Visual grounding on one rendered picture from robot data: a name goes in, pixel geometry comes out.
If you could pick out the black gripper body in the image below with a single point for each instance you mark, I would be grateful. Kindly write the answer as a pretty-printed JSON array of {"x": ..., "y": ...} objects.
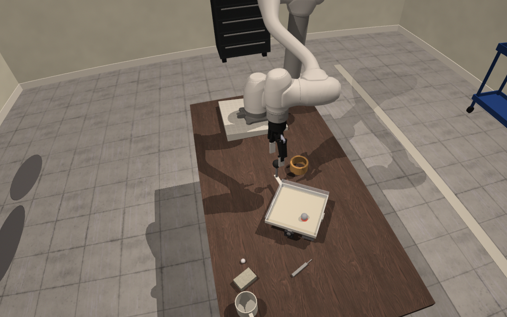
[{"x": 277, "y": 128}]

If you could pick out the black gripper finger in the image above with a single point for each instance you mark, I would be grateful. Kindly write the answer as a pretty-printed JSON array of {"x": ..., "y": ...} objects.
[
  {"x": 282, "y": 148},
  {"x": 272, "y": 144}
]

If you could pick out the white mug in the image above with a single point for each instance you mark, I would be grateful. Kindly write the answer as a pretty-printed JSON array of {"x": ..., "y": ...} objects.
[{"x": 246, "y": 302}]

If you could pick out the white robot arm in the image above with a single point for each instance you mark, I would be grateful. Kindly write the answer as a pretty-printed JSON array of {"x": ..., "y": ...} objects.
[{"x": 269, "y": 97}]

